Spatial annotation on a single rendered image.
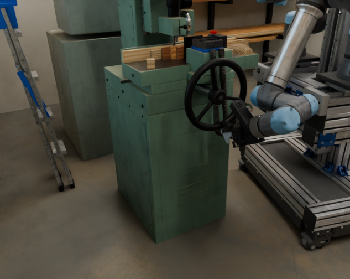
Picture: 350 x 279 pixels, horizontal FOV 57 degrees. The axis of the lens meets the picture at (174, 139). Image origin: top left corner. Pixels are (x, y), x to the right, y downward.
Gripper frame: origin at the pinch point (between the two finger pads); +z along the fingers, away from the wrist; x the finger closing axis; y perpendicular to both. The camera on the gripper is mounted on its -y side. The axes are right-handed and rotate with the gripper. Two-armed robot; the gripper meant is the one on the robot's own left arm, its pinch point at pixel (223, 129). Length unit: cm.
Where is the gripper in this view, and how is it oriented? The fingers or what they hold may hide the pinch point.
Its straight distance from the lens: 125.8
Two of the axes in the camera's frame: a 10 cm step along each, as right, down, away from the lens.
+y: 2.6, 9.7, -0.1
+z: -4.1, 1.2, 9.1
